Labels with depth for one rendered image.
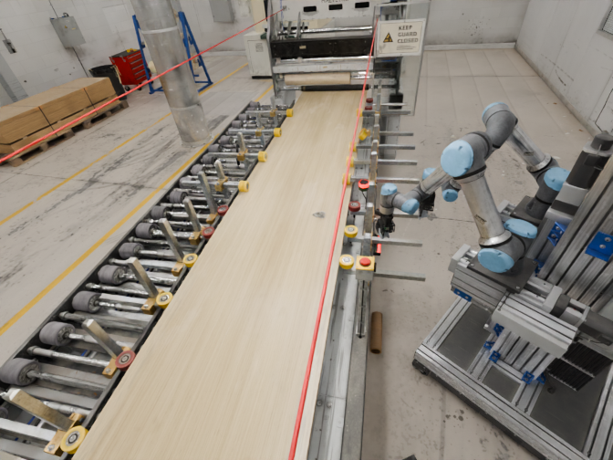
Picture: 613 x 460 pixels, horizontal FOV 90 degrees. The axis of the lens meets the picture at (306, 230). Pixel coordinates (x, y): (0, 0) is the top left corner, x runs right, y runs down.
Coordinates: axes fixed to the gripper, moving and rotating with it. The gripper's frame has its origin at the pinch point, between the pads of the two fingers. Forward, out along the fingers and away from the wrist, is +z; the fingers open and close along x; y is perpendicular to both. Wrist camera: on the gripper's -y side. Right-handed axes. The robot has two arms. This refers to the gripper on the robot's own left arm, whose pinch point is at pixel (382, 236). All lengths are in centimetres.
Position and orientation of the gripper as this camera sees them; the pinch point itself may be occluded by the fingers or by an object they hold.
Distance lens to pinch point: 181.4
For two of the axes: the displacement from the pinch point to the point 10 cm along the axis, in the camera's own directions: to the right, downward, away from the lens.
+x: 9.9, -1.6, 0.6
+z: 0.8, 7.5, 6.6
